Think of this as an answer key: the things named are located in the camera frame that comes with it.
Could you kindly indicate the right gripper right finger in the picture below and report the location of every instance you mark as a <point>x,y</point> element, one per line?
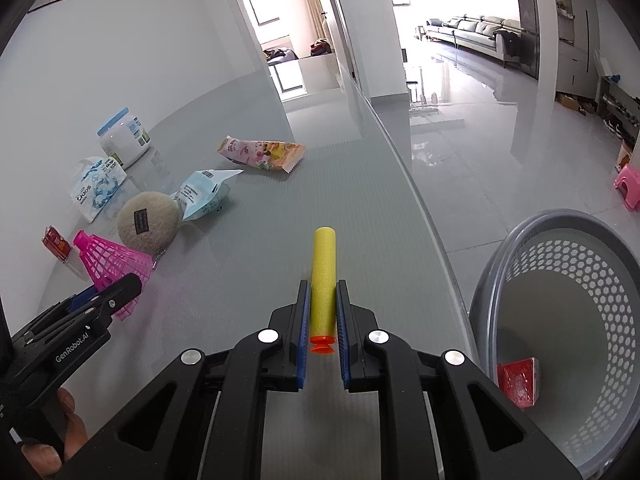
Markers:
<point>440,417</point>

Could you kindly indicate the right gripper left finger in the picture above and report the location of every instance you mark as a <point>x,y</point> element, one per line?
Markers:
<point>203,416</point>

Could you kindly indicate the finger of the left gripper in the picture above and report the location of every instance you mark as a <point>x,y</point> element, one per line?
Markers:
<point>82,298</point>
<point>106,303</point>

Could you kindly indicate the red white medicine box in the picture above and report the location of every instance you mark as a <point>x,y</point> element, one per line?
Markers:
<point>519,381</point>

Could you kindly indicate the yellow foam dart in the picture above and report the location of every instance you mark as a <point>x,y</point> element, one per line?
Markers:
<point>323,284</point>

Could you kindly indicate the person's left hand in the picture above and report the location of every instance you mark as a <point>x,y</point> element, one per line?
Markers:
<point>43,458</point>

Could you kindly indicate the pink shuttlecock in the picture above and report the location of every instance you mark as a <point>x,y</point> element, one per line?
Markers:
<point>106,262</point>

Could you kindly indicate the red soda can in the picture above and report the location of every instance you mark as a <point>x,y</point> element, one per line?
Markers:
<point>56,244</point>

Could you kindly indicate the beige plush round toy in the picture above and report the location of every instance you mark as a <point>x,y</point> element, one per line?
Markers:
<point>149,222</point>

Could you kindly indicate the blue white tissue pack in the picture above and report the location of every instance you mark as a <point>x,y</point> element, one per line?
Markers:
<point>95,182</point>

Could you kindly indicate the light blue small packet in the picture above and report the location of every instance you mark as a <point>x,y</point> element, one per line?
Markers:
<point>203,192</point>

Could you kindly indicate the white jar blue lid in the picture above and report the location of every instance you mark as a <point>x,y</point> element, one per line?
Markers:
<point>124,138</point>

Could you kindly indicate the grey perforated laundry basket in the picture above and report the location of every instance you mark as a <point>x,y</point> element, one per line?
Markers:
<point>563,288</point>

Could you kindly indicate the pink snack bag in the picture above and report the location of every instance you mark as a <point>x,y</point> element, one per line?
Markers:
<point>264,155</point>

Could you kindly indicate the pink plastic stool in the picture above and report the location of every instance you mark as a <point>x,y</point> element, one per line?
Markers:
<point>628,183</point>

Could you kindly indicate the shoe rack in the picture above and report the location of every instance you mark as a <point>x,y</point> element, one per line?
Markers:
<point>619,110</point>

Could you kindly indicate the dark refrigerator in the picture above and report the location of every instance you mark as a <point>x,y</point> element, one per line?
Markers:
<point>530,42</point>

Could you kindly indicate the grey sofa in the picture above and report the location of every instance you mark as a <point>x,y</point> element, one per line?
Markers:
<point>488,35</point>

